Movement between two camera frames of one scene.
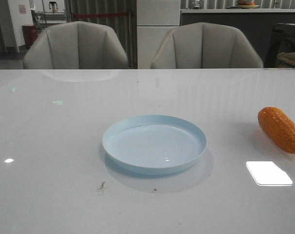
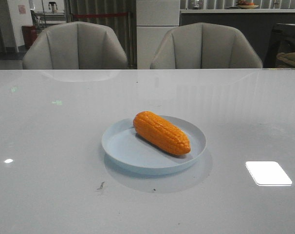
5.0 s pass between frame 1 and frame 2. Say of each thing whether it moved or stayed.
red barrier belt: stayed
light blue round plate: stayed
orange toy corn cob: moved
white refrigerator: stayed
